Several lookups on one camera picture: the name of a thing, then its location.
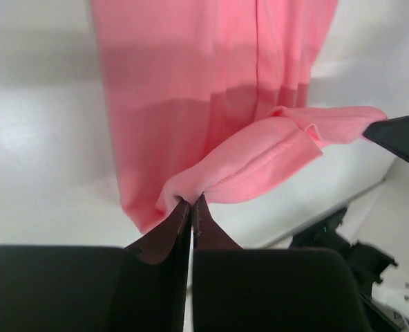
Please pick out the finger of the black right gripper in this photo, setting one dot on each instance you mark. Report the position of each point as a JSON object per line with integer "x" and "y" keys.
{"x": 392, "y": 135}

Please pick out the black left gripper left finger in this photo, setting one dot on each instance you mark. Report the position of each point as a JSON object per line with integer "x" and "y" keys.
{"x": 83, "y": 288}

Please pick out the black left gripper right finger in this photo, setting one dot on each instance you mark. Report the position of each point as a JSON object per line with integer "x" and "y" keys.
{"x": 236, "y": 289}

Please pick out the light pink t-shirt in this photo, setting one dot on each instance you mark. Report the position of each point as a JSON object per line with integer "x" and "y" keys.
{"x": 208, "y": 98}

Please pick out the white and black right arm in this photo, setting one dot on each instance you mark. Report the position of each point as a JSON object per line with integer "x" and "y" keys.
{"x": 384, "y": 293}

